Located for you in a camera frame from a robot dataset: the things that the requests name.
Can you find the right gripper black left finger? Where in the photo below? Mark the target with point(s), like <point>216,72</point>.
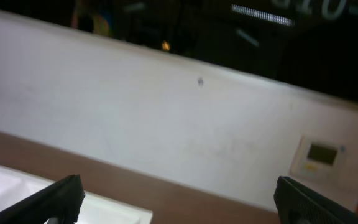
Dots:
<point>60,203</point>

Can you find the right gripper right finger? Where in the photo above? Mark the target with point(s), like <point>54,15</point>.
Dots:
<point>297,204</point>

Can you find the white cutlery tray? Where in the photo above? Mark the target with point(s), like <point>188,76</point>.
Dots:
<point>16,186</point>

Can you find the white wall thermostat panel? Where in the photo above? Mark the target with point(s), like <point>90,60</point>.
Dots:
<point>318,160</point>

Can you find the dark window above wall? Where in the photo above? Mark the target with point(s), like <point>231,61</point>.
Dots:
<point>312,44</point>

